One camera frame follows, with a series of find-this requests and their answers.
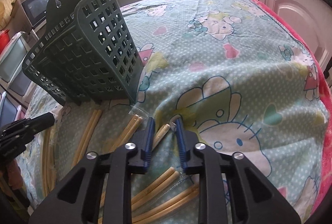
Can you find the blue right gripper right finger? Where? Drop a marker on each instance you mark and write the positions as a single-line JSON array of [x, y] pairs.
[[191, 160]]

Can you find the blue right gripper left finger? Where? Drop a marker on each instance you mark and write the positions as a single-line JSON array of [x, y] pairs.
[[140, 148]]

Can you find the bamboo chopstick pair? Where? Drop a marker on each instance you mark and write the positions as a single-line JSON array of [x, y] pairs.
[[86, 136], [127, 133], [48, 162], [168, 207], [160, 134], [164, 180]]

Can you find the plastic drawer unit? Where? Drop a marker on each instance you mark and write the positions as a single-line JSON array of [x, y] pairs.
[[16, 88]]

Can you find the hello kitty tablecloth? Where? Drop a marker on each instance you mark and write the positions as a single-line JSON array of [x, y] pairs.
[[237, 78]]

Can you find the red bucket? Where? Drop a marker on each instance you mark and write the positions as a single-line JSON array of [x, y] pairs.
[[4, 39]]

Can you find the dark green utensil holder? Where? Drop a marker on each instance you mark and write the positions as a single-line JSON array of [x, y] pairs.
[[86, 54]]

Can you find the black microwave oven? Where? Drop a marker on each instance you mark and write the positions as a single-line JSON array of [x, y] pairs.
[[28, 14]]

